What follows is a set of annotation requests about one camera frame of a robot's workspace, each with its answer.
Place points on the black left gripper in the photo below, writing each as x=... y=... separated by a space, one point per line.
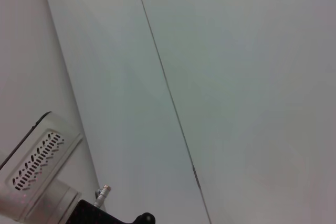
x=110 y=217

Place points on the left wrist camera housing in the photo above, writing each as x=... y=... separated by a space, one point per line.
x=39 y=155

